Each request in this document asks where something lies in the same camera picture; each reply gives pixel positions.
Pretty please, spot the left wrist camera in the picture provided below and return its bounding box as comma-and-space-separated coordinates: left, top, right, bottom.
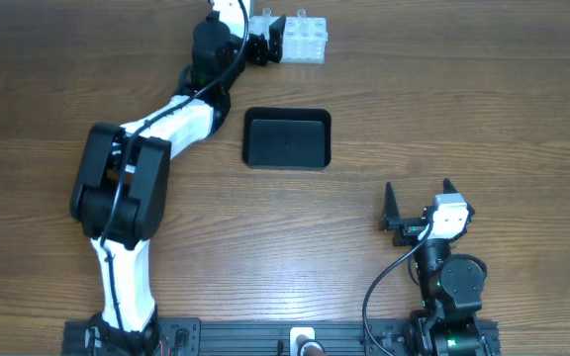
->
209, 0, 255, 39

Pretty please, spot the mounting rail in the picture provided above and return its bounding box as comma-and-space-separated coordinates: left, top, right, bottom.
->
61, 315, 502, 356

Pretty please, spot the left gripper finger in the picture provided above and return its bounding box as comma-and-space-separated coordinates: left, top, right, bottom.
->
267, 14, 288, 64
247, 33, 270, 67

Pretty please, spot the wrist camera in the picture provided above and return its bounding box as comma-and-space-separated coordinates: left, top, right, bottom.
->
423, 192, 470, 242
209, 0, 255, 39

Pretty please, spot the black tray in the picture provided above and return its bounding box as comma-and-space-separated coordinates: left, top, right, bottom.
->
241, 106, 333, 172

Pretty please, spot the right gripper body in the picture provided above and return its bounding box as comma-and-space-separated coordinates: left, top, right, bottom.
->
378, 217, 428, 247

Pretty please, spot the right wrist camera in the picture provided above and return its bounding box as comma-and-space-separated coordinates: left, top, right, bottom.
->
423, 192, 470, 242

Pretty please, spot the white test tube rack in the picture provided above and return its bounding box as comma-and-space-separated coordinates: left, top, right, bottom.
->
248, 14, 330, 66

